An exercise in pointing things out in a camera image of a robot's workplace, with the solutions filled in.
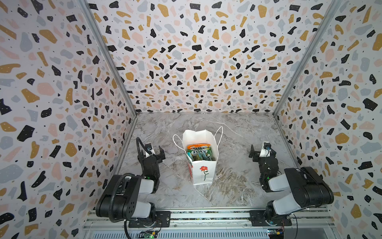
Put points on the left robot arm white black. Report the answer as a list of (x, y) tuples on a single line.
[(119, 200)]

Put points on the circuit board right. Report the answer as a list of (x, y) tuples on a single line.
[(275, 234)]

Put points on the left aluminium corner post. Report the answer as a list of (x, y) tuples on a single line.
[(105, 52)]

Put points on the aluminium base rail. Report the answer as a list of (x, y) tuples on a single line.
[(216, 223)]

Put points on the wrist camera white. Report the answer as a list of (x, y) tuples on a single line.
[(266, 149), (149, 150)]

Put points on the right aluminium corner post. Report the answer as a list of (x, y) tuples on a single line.
[(332, 9)]

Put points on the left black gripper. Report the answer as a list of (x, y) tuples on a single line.
[(154, 155)]

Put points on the aluminium corner post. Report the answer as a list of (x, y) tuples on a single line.
[(332, 9), (105, 52)]

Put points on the orange pink candy packet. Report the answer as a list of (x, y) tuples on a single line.
[(199, 146)]

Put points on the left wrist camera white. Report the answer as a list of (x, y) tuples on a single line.
[(149, 150)]

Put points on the green circuit board left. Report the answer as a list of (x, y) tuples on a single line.
[(148, 235)]

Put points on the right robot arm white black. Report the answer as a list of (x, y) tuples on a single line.
[(307, 189)]

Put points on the green candy packet in bag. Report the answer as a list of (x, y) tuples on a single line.
[(200, 154)]

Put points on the white paper bag with flower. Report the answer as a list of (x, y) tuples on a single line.
[(201, 172)]

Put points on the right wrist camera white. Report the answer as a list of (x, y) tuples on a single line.
[(266, 149)]

